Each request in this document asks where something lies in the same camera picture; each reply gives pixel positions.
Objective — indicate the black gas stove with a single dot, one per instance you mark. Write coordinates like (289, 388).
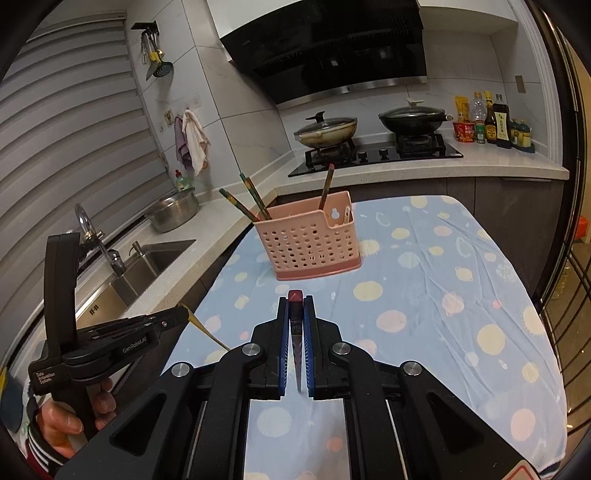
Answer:
(369, 157)

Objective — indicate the blue printed tablecloth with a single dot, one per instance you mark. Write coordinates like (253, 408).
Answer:
(415, 300)

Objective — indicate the wall socket plate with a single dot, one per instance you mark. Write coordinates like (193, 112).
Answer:
(169, 117)

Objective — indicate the red instant noodle cup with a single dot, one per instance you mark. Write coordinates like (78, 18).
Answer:
(464, 132)

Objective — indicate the tan frying pan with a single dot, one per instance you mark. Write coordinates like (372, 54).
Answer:
(323, 139)

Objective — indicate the steel mixing bowl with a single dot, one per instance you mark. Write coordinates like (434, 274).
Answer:
(173, 214)

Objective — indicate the white hanging towel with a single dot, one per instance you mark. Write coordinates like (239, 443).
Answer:
(196, 141)

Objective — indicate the glass pan lid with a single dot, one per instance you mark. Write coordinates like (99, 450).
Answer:
(323, 124)

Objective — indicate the gold flower spoon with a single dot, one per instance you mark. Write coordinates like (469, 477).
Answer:
(203, 328)

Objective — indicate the sink soap pump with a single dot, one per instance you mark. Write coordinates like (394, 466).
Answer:
(136, 249)

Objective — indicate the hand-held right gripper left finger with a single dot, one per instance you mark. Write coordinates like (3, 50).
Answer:
(283, 374)

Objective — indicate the purple hanging cloth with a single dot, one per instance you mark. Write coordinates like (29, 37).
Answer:
(181, 147)

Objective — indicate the green chopstick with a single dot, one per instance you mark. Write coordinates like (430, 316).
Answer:
(251, 191)
(233, 201)

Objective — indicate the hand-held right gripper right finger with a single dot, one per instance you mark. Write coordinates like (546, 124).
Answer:
(310, 374)

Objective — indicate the wall outlet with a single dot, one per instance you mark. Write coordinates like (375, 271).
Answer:
(520, 84)

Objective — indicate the dark soy sauce bottle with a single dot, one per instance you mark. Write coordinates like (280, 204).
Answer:
(502, 127)

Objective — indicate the pink perforated utensil holder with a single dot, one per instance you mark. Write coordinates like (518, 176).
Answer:
(300, 244)

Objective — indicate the brown sauce bottle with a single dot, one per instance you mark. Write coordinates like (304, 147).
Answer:
(490, 124)

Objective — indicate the grey window blinds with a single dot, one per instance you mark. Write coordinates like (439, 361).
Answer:
(69, 138)

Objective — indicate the chrome faucet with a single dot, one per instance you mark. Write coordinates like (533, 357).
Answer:
(113, 258)

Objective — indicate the hanging kitchen utensils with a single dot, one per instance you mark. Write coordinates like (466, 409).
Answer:
(152, 57)

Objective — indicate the black wok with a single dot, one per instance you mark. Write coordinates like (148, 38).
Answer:
(411, 126)

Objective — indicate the steel kitchen sink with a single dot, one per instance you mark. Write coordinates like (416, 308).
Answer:
(143, 272)

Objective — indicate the tray of small bottles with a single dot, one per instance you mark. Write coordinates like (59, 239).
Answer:
(521, 138)

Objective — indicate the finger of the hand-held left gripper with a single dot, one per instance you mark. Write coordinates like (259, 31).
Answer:
(138, 318)
(173, 324)

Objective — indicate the black range hood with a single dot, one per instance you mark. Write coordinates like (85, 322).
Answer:
(332, 50)

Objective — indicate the clear plastic bottle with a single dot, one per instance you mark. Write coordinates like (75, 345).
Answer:
(477, 108)

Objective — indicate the black grid glass door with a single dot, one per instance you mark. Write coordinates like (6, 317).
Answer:
(570, 300)

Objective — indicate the yellow seasoning packet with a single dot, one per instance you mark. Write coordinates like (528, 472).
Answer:
(461, 108)

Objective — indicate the dark red chopstick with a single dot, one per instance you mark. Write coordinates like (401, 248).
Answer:
(326, 184)

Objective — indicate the green dish soap bottle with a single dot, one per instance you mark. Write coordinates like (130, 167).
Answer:
(183, 183)

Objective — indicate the black wall hook rack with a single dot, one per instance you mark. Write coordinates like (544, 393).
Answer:
(147, 26)

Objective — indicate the person's left forearm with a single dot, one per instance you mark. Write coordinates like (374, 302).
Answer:
(40, 457)

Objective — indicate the small green lid jar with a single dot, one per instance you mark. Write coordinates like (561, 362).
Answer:
(480, 134)

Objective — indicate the glass wok lid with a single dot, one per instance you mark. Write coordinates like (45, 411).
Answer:
(411, 112)

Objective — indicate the person's left hand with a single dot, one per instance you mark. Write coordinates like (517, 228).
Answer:
(55, 422)

